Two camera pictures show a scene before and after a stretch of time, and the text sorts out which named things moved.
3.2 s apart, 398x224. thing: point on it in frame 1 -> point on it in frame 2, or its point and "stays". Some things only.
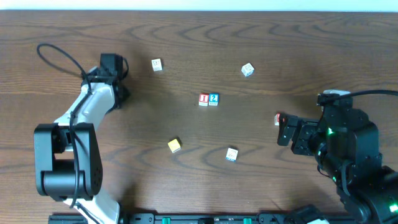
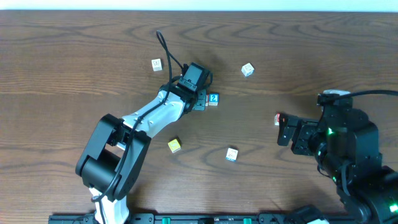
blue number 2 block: [213, 99] stays
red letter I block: [203, 99] stays
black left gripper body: [123, 92] -> [201, 100]
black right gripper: [296, 134] stays
